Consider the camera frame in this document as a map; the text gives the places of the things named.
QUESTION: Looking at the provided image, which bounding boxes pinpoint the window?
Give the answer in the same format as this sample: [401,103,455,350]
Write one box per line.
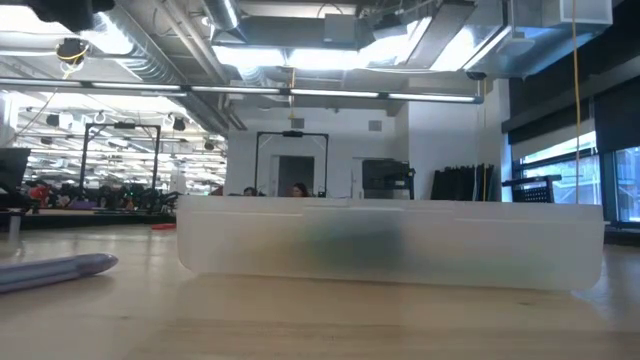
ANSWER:
[512,130,640,224]

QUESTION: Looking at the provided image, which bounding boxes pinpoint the black folded panels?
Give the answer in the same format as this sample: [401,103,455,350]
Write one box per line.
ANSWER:
[430,163,496,202]

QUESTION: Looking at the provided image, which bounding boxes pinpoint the silver round air duct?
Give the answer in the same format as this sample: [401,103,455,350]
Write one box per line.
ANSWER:
[202,0,241,31]

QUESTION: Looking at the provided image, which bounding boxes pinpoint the long ceiling light bar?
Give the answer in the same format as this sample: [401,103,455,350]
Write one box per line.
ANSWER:
[0,77,485,105]

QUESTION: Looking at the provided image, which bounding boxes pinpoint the black equipment cabinet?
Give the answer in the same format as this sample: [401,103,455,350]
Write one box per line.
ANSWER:
[362,158,416,200]

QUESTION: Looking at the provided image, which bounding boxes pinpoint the black computer monitor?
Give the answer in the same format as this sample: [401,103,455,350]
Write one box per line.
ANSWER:
[0,147,32,194]

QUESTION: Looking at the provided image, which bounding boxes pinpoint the grey door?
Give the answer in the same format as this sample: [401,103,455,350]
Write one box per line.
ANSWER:
[277,154,316,197]

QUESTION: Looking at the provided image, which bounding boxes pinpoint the silver rectangular air duct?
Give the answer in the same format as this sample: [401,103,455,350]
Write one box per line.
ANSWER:
[464,0,614,80]

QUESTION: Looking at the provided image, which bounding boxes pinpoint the translucent plastic storage box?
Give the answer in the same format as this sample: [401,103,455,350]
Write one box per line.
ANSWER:
[175,194,605,292]

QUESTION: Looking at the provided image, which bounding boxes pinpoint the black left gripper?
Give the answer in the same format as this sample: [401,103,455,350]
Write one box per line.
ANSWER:
[27,0,116,33]

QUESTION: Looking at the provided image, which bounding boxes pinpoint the black perforated cart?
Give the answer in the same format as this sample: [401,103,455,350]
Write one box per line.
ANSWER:
[502,174,563,204]

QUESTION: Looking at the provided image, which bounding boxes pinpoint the black yellow cable reel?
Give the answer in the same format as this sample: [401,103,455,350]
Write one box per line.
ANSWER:
[54,37,91,66]

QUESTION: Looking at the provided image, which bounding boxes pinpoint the grey ceiling unit box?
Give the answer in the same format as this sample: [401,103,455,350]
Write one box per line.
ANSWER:
[323,13,359,44]

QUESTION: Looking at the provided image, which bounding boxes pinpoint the dark neighbouring table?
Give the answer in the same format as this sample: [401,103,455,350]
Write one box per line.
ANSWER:
[0,208,177,241]

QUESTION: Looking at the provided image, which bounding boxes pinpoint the lavender grey pen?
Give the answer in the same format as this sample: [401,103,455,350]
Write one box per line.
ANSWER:
[0,252,120,295]

